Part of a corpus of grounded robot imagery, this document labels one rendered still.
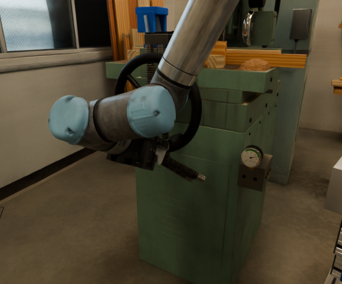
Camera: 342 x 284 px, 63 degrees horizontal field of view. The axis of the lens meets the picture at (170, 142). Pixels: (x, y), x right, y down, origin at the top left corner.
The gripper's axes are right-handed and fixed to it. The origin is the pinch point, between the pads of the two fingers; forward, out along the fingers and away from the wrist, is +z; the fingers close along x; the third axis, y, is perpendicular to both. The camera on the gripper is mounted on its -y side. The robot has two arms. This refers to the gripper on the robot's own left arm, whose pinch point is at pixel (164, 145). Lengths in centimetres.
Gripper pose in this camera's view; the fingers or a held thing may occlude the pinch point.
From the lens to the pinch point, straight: 75.1
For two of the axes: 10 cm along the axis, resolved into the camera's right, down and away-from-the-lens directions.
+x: 8.7, 1.9, -4.5
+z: 4.2, 2.0, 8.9
